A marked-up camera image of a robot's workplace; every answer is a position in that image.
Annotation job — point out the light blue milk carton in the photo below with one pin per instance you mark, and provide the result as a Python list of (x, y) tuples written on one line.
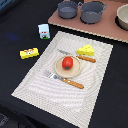
[(44, 31)]

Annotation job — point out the pink toy stove board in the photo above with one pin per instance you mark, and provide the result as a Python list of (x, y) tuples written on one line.
[(106, 27)]

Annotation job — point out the beige bowl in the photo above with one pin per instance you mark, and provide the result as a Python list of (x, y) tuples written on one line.
[(122, 14)]

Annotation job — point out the toy fork wooden handle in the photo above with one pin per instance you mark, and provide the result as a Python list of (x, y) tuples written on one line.
[(70, 82)]

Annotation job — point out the toy knife wooden handle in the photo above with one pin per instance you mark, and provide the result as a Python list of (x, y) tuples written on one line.
[(78, 56)]

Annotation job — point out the woven beige placemat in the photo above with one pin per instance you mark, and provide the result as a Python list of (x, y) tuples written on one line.
[(58, 98)]

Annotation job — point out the large grey pot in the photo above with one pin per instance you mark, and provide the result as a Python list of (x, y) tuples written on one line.
[(91, 12)]

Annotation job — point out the yellow toy butter box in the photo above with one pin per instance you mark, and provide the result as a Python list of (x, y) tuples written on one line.
[(29, 53)]

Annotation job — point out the small grey pot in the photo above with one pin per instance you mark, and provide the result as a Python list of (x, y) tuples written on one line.
[(67, 9)]

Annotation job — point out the round wooden plate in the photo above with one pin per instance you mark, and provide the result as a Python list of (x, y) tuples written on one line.
[(74, 71)]

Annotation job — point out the yellow toy cheese wedge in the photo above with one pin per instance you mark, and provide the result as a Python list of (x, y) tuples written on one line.
[(86, 50)]

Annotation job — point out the red toy pepper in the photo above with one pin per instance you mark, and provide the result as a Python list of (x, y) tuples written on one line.
[(67, 63)]

